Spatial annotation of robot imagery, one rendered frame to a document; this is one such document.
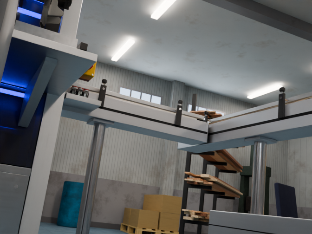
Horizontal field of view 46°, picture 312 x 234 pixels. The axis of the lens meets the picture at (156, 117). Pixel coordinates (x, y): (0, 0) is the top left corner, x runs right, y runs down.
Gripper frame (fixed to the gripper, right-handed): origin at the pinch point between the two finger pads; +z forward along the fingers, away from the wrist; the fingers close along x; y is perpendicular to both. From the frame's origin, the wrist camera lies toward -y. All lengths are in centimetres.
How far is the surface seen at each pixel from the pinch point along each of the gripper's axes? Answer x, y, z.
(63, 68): -9.6, 7.8, 15.7
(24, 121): 13.7, 1.7, 27.7
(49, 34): -19.1, 1.9, 11.3
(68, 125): 735, 124, -117
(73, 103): 24.4, 17.3, 15.7
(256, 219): 5, 86, 48
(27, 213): 19, 8, 56
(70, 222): 655, 150, 91
